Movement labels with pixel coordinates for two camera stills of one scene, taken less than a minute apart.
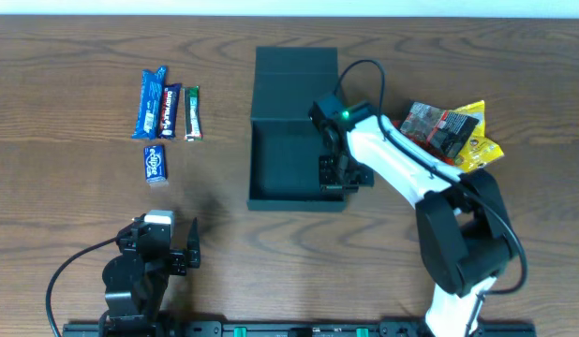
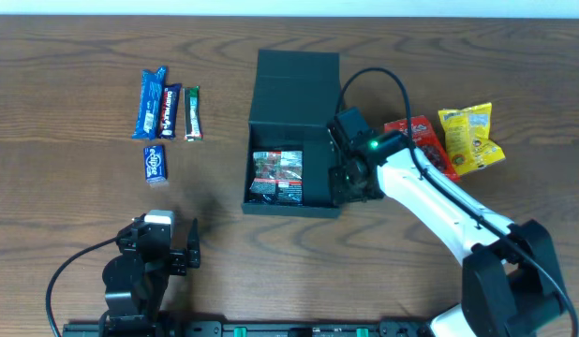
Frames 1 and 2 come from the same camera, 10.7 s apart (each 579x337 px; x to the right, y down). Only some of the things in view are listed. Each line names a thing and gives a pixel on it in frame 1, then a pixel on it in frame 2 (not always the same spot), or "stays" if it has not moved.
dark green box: (285, 142) stays
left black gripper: (182, 260) stays
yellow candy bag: (479, 150) stays
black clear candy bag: (445, 130) → (277, 178)
